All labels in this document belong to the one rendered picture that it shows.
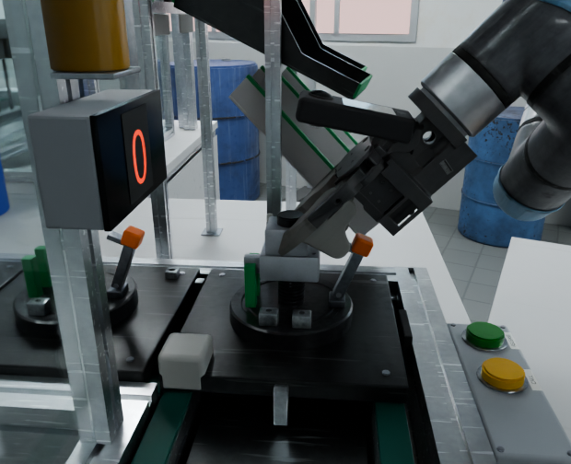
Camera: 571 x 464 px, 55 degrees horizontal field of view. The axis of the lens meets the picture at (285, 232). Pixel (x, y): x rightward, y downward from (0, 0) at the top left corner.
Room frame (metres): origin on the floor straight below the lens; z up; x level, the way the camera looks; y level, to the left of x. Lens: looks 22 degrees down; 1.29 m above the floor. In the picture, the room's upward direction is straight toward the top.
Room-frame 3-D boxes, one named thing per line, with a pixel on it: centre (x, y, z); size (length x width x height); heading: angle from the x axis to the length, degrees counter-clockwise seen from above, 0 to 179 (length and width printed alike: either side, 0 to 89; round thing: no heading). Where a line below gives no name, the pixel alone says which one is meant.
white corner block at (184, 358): (0.46, 0.10, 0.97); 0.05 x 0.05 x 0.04; 85
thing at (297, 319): (0.50, -0.02, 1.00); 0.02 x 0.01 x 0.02; 85
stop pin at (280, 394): (0.43, 0.00, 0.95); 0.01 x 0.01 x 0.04; 85
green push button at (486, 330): (0.52, -0.22, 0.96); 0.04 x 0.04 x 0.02
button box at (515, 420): (0.45, -0.21, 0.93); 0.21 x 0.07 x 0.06; 175
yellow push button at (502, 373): (0.45, -0.21, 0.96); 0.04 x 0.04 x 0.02
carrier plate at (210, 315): (0.55, -0.01, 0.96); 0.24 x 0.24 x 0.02; 85
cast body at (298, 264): (0.55, 0.00, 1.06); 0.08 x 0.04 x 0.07; 85
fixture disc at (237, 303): (0.55, -0.01, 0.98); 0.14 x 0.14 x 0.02
